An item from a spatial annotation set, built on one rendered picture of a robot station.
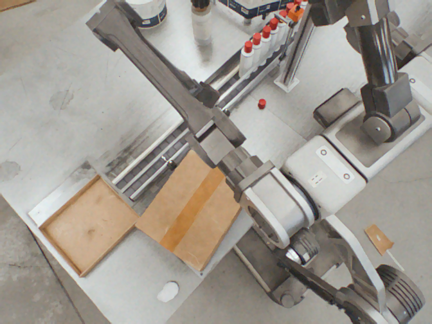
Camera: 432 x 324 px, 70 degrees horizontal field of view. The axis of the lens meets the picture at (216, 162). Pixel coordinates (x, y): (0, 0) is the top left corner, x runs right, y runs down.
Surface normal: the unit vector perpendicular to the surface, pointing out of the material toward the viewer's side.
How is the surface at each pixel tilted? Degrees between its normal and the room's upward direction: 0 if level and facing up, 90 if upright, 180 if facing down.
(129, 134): 0
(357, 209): 0
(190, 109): 29
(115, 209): 0
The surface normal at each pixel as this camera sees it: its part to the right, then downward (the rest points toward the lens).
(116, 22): -0.07, 0.16
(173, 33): 0.00, -0.33
